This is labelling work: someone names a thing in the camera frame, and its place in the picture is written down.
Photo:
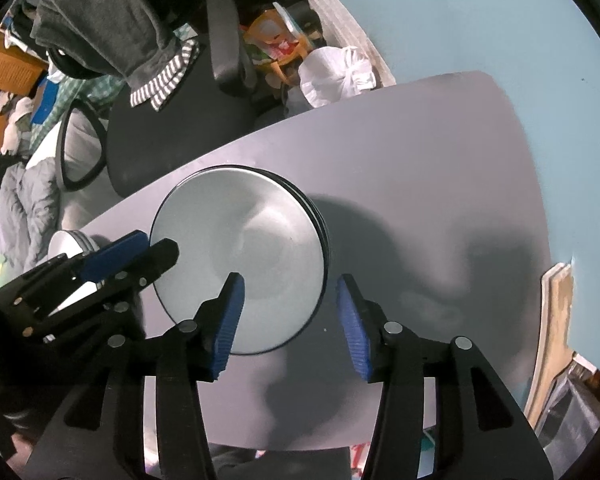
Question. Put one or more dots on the grey quilted duvet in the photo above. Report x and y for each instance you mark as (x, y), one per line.
(25, 200)

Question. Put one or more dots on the white plastic bag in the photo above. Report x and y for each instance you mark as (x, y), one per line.
(330, 75)

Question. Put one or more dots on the white plate grey rim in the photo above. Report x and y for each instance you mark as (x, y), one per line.
(240, 230)
(314, 201)
(310, 205)

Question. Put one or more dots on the blue folder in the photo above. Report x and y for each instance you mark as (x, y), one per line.
(45, 105)

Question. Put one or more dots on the colourful snack bag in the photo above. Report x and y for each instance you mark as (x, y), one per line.
(275, 40)

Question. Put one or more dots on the silver foil bag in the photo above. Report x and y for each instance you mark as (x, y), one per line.
(570, 410)

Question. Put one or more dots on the dark grey garment striped cuffs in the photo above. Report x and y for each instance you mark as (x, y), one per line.
(105, 20)

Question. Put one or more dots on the wooden board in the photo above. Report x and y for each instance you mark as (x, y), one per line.
(550, 320)

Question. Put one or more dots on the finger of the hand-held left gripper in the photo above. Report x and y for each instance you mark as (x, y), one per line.
(155, 260)
(115, 255)

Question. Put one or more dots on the wicker basket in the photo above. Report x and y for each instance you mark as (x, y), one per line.
(10, 67)

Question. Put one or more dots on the black office chair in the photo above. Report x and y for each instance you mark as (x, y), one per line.
(180, 125)

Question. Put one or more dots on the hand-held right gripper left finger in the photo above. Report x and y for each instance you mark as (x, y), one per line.
(227, 325)

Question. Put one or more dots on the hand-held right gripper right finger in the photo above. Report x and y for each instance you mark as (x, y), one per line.
(352, 325)

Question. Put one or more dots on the white ribbed bowl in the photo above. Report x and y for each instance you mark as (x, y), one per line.
(62, 245)
(91, 244)

